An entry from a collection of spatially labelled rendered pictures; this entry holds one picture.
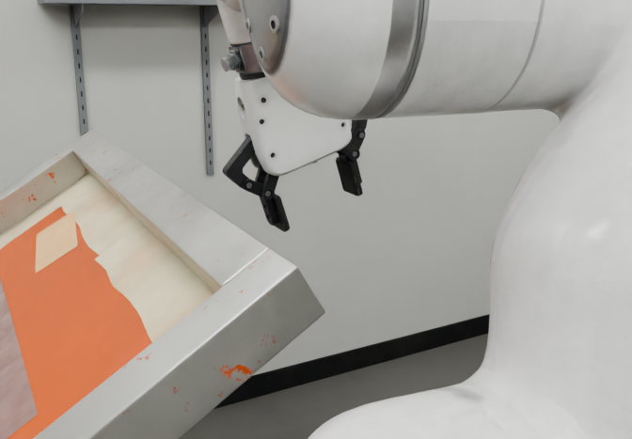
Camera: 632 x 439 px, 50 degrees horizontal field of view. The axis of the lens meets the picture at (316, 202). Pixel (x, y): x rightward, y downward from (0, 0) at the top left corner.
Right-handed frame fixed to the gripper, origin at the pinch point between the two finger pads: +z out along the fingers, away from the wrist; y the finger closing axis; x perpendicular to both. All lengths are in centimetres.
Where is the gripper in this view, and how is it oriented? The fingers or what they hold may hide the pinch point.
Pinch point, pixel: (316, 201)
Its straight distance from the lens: 72.8
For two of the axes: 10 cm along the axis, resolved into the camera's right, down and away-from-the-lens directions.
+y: 8.4, -4.0, 3.7
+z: 2.6, 8.9, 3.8
